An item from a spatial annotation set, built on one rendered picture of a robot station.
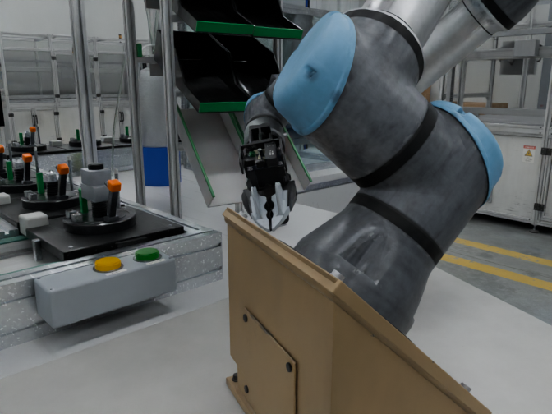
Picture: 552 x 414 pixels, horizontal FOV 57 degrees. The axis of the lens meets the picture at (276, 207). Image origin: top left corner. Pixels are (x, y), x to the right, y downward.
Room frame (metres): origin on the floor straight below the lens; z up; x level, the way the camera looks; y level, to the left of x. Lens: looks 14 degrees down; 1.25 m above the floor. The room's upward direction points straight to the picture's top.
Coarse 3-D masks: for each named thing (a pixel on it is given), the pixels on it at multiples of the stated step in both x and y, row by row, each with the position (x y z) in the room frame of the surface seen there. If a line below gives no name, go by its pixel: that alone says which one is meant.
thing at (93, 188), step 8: (88, 168) 0.97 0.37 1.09; (96, 168) 0.97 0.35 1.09; (104, 168) 0.98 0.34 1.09; (88, 176) 0.96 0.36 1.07; (96, 176) 0.96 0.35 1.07; (104, 176) 0.97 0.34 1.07; (80, 184) 0.99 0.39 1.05; (88, 184) 0.96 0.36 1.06; (96, 184) 0.96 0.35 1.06; (88, 192) 0.96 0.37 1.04; (96, 192) 0.95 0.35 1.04; (104, 192) 0.96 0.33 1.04; (96, 200) 0.94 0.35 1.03; (104, 200) 0.96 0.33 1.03
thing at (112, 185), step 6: (108, 180) 0.92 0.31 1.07; (114, 180) 0.93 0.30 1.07; (108, 186) 0.92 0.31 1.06; (114, 186) 0.91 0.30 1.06; (120, 186) 0.92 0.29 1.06; (114, 192) 0.92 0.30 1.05; (108, 198) 0.93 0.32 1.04; (114, 198) 0.93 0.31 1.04; (108, 204) 0.93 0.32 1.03; (114, 204) 0.93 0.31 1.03; (108, 210) 0.93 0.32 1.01; (114, 210) 0.94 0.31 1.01; (108, 216) 0.93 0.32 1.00
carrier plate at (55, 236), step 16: (128, 208) 1.12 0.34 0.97; (48, 224) 0.98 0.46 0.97; (144, 224) 0.98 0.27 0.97; (160, 224) 0.98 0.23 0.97; (176, 224) 0.98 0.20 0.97; (48, 240) 0.88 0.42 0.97; (64, 240) 0.88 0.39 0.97; (80, 240) 0.88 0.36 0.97; (96, 240) 0.88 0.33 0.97; (112, 240) 0.88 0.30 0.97; (64, 256) 0.81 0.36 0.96; (80, 256) 0.83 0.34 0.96
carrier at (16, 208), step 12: (48, 180) 1.16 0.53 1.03; (72, 180) 1.23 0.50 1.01; (24, 192) 1.15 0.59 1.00; (36, 192) 1.20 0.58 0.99; (48, 192) 1.15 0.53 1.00; (72, 192) 1.20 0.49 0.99; (0, 204) 1.16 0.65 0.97; (12, 204) 1.16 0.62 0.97; (24, 204) 1.12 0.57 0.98; (36, 204) 1.10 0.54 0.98; (48, 204) 1.10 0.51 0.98; (60, 204) 1.11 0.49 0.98; (72, 204) 1.13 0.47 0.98; (0, 216) 1.09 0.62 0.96; (12, 216) 1.05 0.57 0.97; (48, 216) 1.05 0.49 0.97; (60, 216) 1.06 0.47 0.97
